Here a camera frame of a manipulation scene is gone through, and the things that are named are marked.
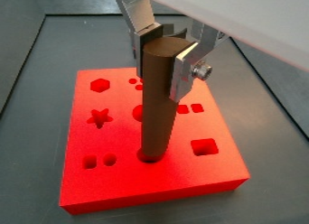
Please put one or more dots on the brown oval peg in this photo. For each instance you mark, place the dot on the brown oval peg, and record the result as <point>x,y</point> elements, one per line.
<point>159,107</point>

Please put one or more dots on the red shape-sorting block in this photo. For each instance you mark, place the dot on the red shape-sorting block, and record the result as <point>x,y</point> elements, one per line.
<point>105,177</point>

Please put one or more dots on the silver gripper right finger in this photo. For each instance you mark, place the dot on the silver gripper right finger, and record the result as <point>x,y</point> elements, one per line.
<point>191,66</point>

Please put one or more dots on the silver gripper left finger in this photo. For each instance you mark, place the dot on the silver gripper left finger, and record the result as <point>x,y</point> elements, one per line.
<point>145,29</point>

